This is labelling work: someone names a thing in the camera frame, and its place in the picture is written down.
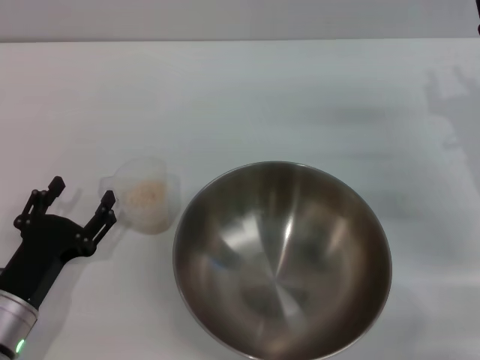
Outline clear plastic measuring cup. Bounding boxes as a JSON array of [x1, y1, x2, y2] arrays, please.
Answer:
[[99, 157, 182, 236]]

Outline stainless steel mixing bowl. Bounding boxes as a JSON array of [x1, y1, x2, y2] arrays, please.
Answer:
[[172, 160, 394, 360]]

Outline white rice grains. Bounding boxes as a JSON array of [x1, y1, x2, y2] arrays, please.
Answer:
[[125, 180, 167, 211]]

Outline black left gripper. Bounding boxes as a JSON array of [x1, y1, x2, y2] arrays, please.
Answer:
[[0, 175, 118, 305]]

